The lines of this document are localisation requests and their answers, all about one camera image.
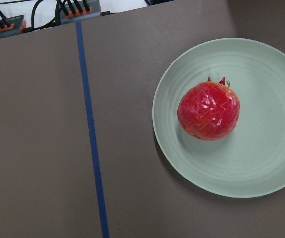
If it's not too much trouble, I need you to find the red pomegranate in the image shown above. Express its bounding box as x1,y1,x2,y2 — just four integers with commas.
177,77,240,141

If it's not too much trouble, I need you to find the green plate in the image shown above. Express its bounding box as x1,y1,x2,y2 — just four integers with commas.
152,38,285,198

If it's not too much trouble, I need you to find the far orange usb hub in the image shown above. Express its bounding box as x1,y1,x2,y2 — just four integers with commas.
0,6,27,42

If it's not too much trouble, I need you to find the near orange usb hub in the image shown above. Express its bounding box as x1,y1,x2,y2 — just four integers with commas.
55,0,101,20

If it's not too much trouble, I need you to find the orange usb hub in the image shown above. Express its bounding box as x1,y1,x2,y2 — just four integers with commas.
55,0,101,20
0,6,27,42

